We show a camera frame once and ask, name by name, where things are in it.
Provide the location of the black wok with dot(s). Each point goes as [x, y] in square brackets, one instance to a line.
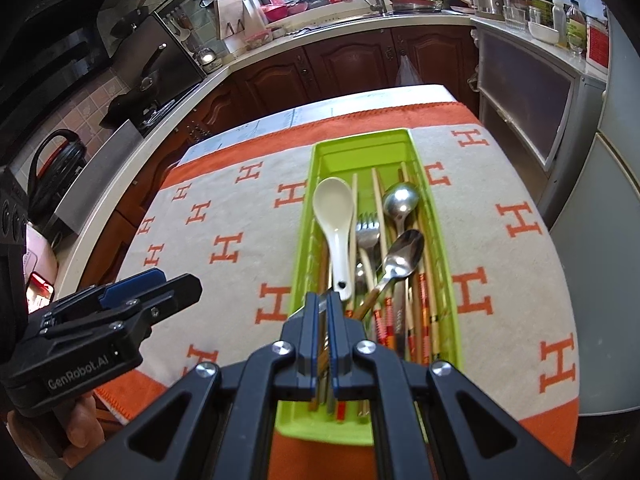
[125, 107]

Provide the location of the metal fork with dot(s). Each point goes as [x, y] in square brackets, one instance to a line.
[367, 237]

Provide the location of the red frying pan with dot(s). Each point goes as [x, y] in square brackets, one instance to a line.
[415, 2]

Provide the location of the grey cabinet frosted doors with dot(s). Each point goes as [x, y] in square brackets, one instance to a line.
[525, 95]

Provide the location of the dark brown wooden chopstick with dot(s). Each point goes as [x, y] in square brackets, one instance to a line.
[325, 270]

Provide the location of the red-cased phone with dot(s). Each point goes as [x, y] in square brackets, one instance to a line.
[39, 287]

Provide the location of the brown wooden base cabinets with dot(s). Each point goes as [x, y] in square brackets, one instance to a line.
[350, 60]

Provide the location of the green plastic utensil tray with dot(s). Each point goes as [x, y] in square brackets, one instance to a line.
[360, 152]

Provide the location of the red box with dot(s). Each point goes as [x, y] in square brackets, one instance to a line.
[597, 42]

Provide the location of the green labelled bottle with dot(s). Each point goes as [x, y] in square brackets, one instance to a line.
[575, 27]

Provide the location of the clear glass jar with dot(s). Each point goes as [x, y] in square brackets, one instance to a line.
[515, 10]

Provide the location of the orange beige patterned blanket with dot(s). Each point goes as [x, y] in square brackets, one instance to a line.
[210, 210]

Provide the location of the small steel teapot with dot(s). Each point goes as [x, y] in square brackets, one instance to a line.
[206, 56]

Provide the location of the pink bowl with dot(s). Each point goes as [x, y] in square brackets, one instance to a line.
[275, 12]

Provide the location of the folded steel stove guard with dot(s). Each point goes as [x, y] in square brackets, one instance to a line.
[100, 175]

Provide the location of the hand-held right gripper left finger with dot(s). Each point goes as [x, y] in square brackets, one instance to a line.
[312, 355]

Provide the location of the black red electric kettle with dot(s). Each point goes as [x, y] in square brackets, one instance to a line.
[70, 155]

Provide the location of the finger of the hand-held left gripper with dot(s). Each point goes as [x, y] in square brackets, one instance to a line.
[130, 287]
[175, 292]

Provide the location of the white plastic bag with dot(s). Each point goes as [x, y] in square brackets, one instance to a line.
[409, 75]

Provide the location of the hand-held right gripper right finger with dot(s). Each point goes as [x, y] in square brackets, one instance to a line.
[336, 355]

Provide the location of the pink food container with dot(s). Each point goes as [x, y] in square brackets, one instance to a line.
[257, 39]

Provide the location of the grey refrigerator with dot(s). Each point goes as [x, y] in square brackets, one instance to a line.
[600, 260]

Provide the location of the pink rice cooker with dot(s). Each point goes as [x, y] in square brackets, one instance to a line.
[42, 255]

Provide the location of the person's left hand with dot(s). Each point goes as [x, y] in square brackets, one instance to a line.
[82, 422]

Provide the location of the black range hood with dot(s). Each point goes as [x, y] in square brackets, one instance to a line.
[50, 60]

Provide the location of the white bowl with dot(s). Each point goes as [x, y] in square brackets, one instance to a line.
[544, 32]

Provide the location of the tall steel splash panel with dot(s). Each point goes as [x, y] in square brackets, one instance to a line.
[175, 55]

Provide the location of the pale cutting board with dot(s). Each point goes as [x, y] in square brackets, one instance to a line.
[240, 15]

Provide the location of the gas stove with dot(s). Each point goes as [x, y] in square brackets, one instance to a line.
[157, 112]

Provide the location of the white ceramic spoon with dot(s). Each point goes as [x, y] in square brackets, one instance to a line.
[332, 205]

